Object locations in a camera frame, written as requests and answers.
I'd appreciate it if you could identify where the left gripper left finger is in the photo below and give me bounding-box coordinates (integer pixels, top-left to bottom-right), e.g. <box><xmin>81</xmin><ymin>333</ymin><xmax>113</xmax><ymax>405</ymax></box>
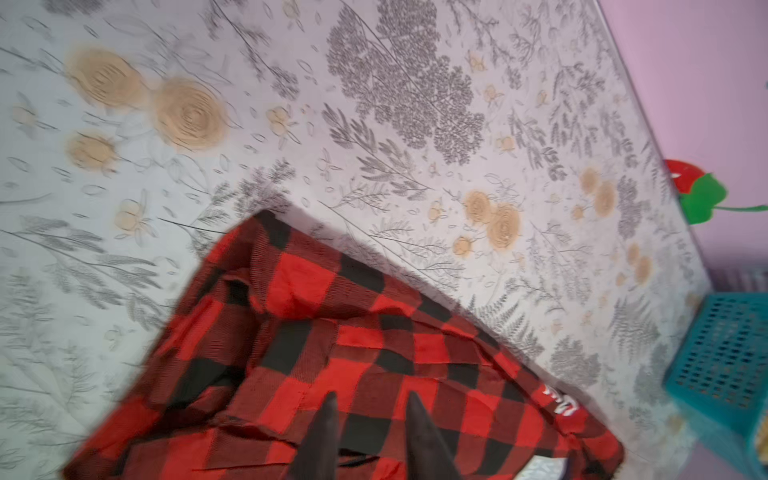
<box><xmin>287</xmin><ymin>392</ymin><xmax>340</xmax><ymax>480</ymax></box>

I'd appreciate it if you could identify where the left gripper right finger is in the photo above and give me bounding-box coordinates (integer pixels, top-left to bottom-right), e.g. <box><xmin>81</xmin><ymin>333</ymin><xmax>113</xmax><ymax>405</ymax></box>
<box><xmin>405</xmin><ymin>392</ymin><xmax>461</xmax><ymax>480</ymax></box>

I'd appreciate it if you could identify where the red black plaid shirt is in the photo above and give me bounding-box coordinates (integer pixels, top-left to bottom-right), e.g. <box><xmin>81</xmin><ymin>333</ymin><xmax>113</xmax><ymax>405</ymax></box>
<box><xmin>62</xmin><ymin>210</ymin><xmax>625</xmax><ymax>479</ymax></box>

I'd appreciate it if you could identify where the teal plastic basket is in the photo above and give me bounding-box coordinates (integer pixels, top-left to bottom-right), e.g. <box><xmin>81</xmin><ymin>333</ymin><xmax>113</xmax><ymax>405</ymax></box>
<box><xmin>663</xmin><ymin>292</ymin><xmax>767</xmax><ymax>479</ymax></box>

